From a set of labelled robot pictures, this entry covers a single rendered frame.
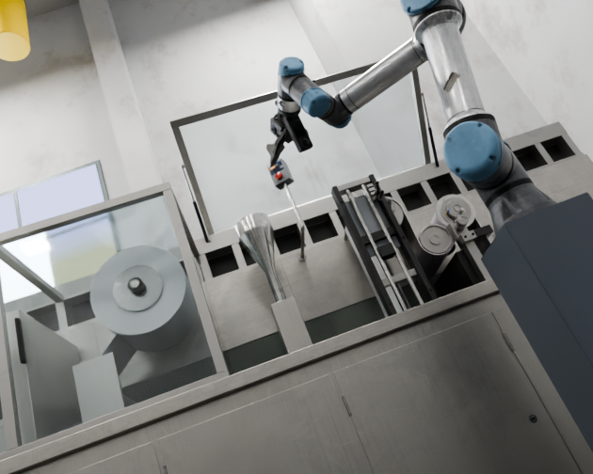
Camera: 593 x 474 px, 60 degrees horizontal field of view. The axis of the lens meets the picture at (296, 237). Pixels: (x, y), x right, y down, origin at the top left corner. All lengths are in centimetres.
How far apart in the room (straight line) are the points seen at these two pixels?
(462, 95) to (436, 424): 83
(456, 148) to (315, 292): 115
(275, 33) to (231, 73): 79
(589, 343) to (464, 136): 48
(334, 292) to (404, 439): 86
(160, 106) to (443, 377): 531
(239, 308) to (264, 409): 77
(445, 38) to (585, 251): 57
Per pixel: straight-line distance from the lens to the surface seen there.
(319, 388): 145
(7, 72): 756
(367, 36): 564
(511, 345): 159
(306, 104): 146
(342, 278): 218
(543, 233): 119
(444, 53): 130
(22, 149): 670
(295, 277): 218
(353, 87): 155
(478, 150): 116
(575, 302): 115
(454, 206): 201
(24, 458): 157
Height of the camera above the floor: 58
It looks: 24 degrees up
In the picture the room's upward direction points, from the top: 23 degrees counter-clockwise
